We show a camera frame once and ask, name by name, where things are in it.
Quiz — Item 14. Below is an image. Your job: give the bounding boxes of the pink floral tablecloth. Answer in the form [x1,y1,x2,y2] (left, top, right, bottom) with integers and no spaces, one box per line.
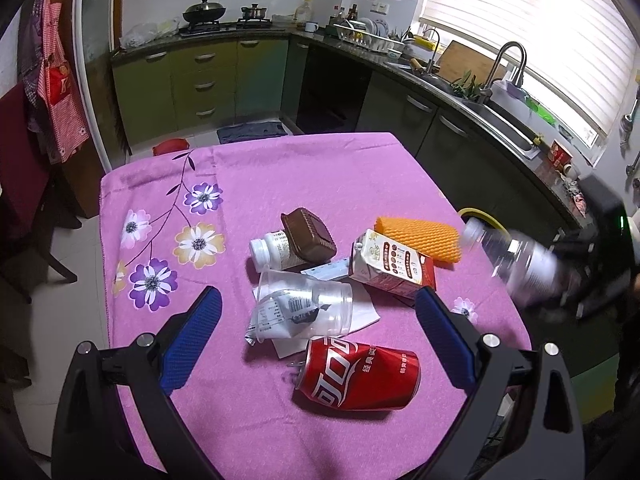
[99,132,533,476]

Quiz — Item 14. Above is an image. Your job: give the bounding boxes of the brown plastic box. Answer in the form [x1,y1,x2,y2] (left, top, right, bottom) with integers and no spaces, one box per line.
[280,207,337,263]

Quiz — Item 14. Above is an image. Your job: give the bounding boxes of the clear plastic bag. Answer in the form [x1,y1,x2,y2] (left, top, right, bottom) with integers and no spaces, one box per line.
[120,17,180,50]

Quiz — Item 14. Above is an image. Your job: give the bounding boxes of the dark red chair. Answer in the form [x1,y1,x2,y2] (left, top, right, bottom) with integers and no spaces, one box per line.
[0,82,78,306]

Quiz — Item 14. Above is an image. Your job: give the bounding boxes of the white paper napkin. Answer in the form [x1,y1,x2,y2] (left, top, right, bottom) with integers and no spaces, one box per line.
[252,285,382,358]

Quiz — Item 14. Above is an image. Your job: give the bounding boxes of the small steel faucet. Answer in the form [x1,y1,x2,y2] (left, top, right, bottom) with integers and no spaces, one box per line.
[424,28,442,73]

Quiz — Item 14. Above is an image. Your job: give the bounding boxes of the clear plastic cup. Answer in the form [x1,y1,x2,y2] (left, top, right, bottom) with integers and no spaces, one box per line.
[244,269,354,346]

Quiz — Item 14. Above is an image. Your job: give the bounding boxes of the white pill bottle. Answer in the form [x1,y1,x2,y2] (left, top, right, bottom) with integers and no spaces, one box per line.
[249,230,296,272]

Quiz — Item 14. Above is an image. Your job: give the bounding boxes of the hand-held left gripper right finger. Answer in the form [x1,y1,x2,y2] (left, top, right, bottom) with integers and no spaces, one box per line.
[414,286,586,480]

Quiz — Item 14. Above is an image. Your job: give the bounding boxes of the red soda can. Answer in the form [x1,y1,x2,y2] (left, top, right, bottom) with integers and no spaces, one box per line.
[285,337,422,412]

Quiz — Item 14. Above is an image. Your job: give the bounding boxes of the green lower kitchen cabinets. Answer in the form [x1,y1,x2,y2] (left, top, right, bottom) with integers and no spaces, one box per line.
[111,35,591,251]

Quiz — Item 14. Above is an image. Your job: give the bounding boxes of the white plastic basin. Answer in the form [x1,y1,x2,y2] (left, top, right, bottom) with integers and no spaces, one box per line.
[492,80,531,107]

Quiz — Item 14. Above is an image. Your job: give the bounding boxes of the wooden cutting board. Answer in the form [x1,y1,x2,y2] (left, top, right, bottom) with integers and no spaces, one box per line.
[437,40,510,86]

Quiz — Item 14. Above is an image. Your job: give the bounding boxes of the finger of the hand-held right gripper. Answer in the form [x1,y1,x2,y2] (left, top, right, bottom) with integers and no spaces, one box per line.
[552,232,598,260]
[562,272,603,318]

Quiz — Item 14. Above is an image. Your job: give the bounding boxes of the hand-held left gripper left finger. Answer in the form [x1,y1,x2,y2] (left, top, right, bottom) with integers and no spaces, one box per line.
[51,285,223,480]

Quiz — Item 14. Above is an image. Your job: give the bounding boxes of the dark stone countertop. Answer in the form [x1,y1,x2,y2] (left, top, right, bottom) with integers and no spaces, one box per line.
[110,22,593,221]

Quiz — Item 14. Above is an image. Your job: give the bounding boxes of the steel kitchen sink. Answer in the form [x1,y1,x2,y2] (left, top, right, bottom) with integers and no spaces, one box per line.
[465,97,538,153]

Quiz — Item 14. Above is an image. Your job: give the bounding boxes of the black wok with lid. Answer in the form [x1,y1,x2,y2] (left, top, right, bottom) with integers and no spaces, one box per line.
[181,0,227,23]

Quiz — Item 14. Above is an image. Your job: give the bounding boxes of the clear plastic bottle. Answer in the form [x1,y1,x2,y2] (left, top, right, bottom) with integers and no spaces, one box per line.
[460,217,581,308]

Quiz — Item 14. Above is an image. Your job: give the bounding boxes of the black gas stove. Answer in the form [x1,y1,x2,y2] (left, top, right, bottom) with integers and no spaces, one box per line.
[179,17,273,37]

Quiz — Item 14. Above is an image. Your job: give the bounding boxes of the red checked apron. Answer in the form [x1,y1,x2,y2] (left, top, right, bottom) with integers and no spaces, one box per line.
[20,0,91,163]

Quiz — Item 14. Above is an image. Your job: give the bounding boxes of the orange foam fruit net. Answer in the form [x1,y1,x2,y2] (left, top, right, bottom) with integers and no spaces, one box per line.
[374,216,462,267]

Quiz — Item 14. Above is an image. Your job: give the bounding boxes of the white window blind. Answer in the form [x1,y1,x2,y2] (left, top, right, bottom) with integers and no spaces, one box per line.
[419,0,636,136]

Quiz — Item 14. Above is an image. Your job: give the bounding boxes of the silver blister strip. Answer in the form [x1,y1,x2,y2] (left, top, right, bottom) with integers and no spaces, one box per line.
[300,257,353,282]

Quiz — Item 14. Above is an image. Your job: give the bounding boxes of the red printed box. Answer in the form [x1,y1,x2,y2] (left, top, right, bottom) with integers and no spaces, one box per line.
[550,139,572,167]

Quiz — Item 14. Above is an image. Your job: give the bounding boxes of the red plastic stool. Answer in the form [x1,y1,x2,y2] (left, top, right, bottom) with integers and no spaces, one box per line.
[152,138,191,156]

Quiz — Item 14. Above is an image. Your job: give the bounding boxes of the white and red carton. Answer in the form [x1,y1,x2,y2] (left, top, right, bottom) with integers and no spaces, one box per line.
[347,229,437,300]

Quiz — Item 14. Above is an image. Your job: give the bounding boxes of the green leafy vegetables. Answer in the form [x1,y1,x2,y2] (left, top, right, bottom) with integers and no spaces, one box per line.
[450,72,493,102]

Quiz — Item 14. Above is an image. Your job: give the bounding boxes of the white dish rack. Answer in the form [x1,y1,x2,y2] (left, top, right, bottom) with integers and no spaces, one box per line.
[332,17,406,53]

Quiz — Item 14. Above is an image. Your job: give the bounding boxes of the dark floor mat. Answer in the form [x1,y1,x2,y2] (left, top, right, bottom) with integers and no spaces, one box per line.
[216,120,287,144]

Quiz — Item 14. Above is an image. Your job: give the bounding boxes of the tall steel faucet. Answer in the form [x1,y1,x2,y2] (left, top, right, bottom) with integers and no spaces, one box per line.
[482,41,527,92]

